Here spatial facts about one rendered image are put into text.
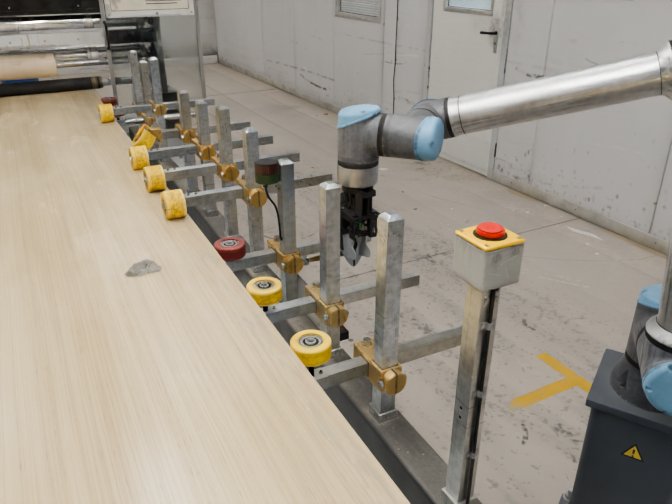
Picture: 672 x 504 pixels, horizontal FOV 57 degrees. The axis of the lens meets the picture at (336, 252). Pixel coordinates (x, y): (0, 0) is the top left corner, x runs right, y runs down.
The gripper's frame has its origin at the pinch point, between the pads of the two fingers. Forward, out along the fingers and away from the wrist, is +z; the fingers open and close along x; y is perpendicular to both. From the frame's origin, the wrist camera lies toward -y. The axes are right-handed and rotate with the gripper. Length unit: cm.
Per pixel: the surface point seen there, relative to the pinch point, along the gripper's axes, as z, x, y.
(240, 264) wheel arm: 7.0, -20.6, -23.1
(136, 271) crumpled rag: 1, -47, -20
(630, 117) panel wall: 20, 254, -127
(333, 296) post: 5.0, -8.0, 5.9
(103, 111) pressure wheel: -4, -32, -171
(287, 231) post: -1.6, -8.7, -19.1
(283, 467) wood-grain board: 2, -39, 53
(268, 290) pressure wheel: 1.0, -22.7, 3.2
